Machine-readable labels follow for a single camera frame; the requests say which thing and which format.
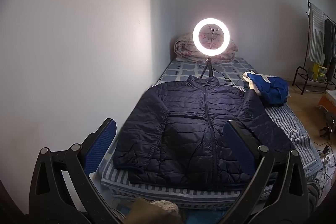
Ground blue garment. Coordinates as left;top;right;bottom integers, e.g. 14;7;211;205
244;72;289;107

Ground folded floral quilt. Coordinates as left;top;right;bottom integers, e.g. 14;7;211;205
174;32;239;62

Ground black clothes rack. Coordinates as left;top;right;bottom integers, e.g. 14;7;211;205
293;0;336;94

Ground ring light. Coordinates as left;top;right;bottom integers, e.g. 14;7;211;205
192;17;230;57

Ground tangle of floor cables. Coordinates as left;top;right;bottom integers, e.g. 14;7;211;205
314;140;336;188

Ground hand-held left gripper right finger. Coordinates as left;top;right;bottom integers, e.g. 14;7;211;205
215;120;311;224

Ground striped hanging towel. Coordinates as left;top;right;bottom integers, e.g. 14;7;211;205
308;3;326;63

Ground black device on floor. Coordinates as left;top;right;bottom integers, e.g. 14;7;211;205
320;112;336;139

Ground navy puffer jacket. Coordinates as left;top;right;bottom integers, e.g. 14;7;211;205
112;75;296;191

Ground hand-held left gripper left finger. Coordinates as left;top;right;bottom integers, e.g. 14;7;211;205
28;118;124;224

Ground yellow box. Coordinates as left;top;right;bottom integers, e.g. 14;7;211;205
312;63;327;82

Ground beige fuzzy cloth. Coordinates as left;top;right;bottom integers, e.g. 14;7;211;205
151;200;179;215

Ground dark hanging clothes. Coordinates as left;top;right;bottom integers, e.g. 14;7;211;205
322;19;336;83

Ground bed with striped sheet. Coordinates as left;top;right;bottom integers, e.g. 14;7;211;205
101;57;323;211

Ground olive cloth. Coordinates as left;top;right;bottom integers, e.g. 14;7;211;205
123;198;183;224

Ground orange and white furniture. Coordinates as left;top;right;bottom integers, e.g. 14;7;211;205
318;90;336;114

